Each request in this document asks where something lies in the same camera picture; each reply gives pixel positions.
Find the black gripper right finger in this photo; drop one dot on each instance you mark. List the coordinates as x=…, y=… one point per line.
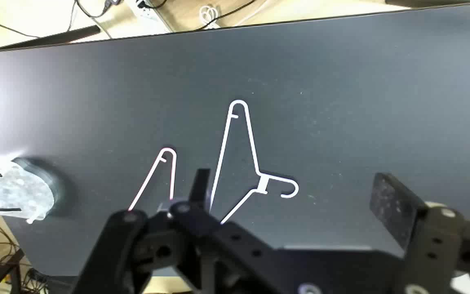
x=425, y=234

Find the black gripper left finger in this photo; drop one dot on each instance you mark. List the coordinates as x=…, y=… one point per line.
x=122, y=245

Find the purple plastic coat hanger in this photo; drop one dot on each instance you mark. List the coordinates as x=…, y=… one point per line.
x=264, y=185

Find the white power strip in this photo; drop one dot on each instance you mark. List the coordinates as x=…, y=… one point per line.
x=148, y=15

